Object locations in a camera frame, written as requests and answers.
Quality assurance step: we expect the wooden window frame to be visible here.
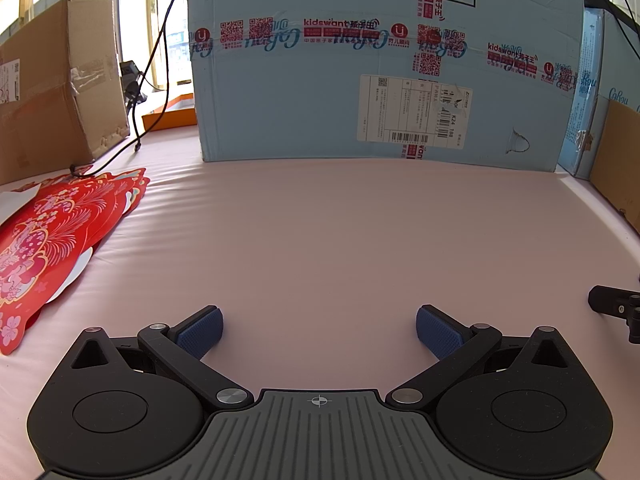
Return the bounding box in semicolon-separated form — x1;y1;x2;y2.
0;0;66;46

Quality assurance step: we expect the long black cable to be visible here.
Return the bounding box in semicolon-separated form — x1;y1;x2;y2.
607;0;640;56

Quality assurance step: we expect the brown cardboard box with tape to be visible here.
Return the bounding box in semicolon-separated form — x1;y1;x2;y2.
590;99;640;236

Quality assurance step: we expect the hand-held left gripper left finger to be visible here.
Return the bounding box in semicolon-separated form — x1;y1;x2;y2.
62;305;253;407

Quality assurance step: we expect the black cable connector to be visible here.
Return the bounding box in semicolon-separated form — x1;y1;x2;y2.
120;60;148;108

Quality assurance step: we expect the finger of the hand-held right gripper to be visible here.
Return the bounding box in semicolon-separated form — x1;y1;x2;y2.
587;285;640;345

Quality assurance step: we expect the plain light blue cardboard box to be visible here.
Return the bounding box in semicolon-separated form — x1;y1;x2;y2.
557;7;640;181

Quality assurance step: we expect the thin black cable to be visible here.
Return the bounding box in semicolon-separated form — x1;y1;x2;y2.
67;0;188;177

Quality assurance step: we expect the red paper decoration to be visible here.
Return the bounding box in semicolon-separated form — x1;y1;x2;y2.
0;167;151;356

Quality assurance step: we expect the orange flat box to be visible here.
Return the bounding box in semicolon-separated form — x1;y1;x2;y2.
141;107;198;132

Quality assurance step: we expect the large light blue cardboard box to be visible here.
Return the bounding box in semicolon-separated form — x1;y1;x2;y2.
186;0;586;175

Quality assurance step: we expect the brown cardboard box with label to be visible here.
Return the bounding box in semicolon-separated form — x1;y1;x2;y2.
0;0;131;186

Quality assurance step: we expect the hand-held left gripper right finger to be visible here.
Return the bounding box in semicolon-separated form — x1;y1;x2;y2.
386;305;583;406

